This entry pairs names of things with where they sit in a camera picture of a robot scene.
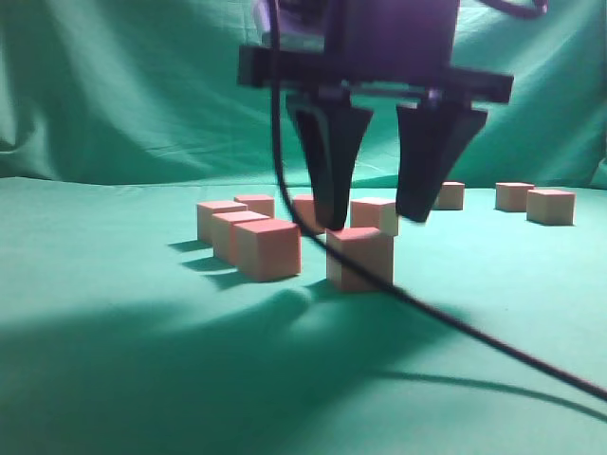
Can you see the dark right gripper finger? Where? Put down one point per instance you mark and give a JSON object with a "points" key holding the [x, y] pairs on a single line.
{"points": [[330, 132], [432, 137]]}

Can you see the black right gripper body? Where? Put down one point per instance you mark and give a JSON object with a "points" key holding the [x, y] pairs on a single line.
{"points": [[408, 42]]}

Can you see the pink cube moved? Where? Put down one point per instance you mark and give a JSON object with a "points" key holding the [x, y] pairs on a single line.
{"points": [[260, 203], [223, 232], [368, 247], [206, 210], [550, 207], [268, 250], [304, 205], [374, 212]]}

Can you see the pink cube far left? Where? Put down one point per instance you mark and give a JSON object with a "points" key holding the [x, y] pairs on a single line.
{"points": [[451, 196]]}

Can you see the pink cube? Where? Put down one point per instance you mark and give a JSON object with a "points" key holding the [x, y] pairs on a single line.
{"points": [[512, 196], [451, 196]]}

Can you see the pink cube far right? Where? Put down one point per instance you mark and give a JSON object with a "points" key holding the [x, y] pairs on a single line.
{"points": [[512, 196]]}

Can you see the green cloth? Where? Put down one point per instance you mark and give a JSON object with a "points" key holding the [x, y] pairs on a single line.
{"points": [[122, 334]]}

